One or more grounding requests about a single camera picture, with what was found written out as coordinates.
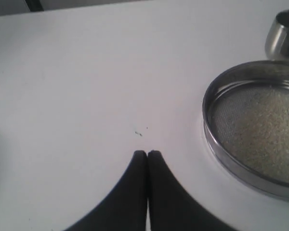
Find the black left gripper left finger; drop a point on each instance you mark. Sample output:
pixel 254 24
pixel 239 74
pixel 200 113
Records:
pixel 125 207

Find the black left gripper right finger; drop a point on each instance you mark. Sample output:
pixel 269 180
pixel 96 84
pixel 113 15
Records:
pixel 171 207

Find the white grains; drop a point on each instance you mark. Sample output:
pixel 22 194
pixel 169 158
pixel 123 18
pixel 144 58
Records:
pixel 253 126

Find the round stainless steel sieve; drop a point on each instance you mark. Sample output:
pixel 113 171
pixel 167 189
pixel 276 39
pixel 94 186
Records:
pixel 258 74

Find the stainless steel cup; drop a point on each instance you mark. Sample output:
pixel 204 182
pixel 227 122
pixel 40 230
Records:
pixel 277 41

